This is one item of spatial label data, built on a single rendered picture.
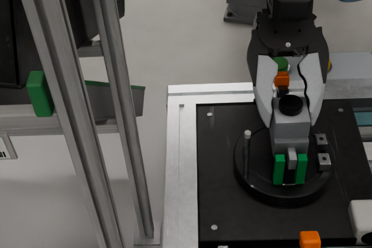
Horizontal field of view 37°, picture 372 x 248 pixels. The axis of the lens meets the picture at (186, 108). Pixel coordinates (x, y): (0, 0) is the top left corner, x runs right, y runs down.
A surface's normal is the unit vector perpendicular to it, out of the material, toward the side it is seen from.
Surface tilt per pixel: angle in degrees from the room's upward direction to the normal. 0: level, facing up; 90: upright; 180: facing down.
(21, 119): 90
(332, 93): 0
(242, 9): 90
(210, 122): 0
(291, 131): 89
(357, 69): 0
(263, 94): 41
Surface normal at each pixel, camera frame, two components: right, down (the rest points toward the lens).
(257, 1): -0.23, 0.71
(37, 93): 0.00, 0.72
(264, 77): -0.04, -0.05
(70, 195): -0.05, -0.69
